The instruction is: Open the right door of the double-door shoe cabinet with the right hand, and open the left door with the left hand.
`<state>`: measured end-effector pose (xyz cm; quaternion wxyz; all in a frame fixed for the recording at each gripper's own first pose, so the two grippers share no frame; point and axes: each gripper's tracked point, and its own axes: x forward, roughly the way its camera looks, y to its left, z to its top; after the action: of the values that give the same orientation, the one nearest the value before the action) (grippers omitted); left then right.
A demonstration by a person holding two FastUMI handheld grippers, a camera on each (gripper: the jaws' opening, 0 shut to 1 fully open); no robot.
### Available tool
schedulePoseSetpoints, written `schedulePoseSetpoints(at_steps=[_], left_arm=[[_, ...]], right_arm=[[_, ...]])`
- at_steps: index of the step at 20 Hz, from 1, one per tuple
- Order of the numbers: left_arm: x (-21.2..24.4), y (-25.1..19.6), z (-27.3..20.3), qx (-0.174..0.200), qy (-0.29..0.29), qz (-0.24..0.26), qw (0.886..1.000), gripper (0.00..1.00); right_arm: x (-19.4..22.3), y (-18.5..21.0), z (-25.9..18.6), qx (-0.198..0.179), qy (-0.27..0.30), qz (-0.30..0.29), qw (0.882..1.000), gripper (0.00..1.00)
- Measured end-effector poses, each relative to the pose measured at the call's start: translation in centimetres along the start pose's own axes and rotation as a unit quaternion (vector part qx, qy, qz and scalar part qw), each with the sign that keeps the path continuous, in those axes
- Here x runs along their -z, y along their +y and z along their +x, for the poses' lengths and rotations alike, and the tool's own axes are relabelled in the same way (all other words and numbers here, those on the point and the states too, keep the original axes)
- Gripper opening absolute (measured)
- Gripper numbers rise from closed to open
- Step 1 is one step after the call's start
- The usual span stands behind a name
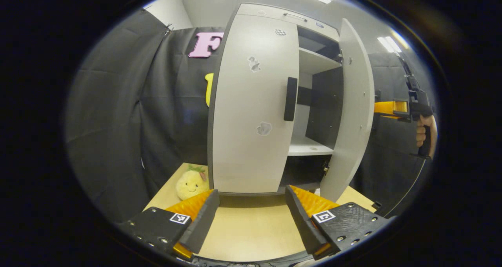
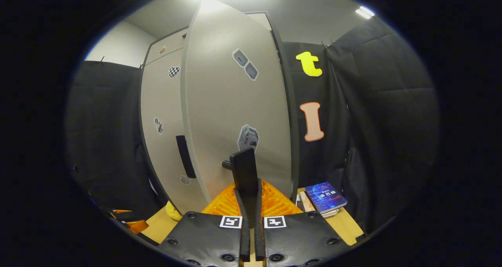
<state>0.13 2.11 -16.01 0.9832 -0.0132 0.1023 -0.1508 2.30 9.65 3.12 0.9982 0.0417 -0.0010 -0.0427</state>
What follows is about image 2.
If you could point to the grey cabinet door cube stickers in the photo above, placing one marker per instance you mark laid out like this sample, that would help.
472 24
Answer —
219 102

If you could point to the grey double-door shoe cabinet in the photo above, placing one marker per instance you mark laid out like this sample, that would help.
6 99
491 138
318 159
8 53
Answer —
286 67

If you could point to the black backdrop cloth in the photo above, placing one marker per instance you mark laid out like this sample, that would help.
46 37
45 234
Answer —
384 102

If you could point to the small ceiling light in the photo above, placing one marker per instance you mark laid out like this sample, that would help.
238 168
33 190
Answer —
364 12

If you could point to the small yellow object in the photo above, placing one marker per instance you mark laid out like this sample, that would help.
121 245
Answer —
172 211

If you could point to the blue book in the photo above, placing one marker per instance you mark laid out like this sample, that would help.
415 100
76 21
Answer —
325 196

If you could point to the grey cabinet door checkered sticker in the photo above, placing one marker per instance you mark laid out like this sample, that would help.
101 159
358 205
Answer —
164 102

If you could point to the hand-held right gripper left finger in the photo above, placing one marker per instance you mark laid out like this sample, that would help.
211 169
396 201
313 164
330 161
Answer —
245 243

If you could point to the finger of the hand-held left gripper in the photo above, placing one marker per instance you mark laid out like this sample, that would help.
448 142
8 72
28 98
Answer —
121 211
137 226

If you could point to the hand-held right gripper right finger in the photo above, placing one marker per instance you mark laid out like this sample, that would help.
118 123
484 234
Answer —
259 239

